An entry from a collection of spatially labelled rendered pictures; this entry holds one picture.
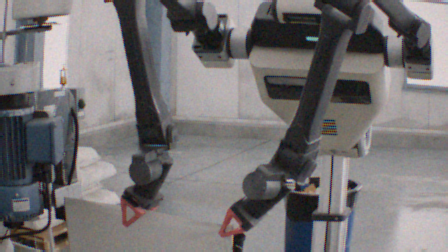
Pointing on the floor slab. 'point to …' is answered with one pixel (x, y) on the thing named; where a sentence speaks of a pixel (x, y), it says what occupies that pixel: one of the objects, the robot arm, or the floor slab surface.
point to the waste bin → (295, 228)
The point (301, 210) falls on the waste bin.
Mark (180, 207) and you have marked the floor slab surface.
